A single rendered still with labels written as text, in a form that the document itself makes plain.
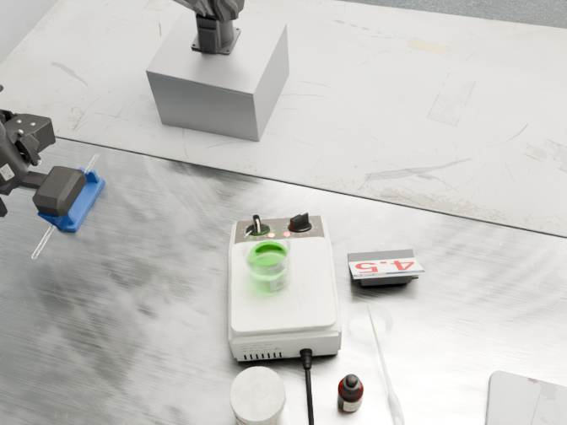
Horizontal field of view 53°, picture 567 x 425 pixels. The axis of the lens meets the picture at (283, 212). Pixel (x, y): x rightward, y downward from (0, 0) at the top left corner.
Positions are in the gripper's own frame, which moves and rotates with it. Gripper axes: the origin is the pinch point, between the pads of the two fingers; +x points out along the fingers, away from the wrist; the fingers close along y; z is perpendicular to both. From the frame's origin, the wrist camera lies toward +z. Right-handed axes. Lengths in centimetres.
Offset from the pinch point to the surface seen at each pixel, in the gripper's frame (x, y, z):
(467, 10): 98, -60, 207
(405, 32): 10, -42, 60
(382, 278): 8.1, -46.3, 5.0
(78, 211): 9.4, -1.0, 6.5
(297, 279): 1.4, -36.7, -1.5
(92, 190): 9.3, -1.1, 10.7
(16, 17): 68, 109, 123
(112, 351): 10.4, -15.1, -12.1
